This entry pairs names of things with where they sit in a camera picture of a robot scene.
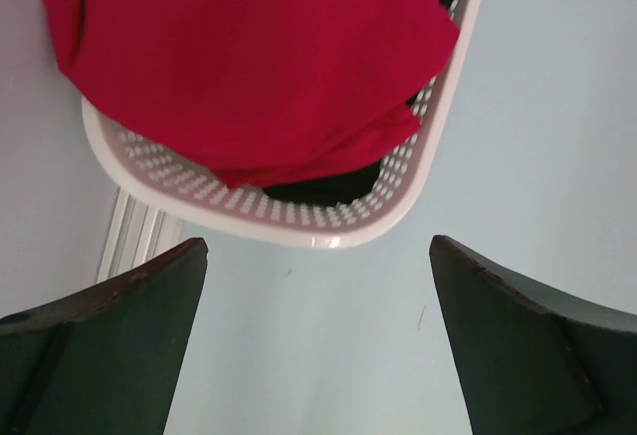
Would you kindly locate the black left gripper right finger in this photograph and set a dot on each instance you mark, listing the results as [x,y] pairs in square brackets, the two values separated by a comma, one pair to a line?
[532,359]

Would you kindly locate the red polo shirt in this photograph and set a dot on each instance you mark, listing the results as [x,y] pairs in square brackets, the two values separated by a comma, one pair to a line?
[261,92]

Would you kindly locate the white plastic laundry basket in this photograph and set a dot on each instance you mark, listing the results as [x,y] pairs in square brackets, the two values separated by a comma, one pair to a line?
[160,192]

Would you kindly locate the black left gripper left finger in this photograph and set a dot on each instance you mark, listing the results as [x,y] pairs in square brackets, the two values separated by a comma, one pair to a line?
[104,360]

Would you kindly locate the black printed t shirt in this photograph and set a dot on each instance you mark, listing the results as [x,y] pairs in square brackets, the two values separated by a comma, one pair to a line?
[333,190]

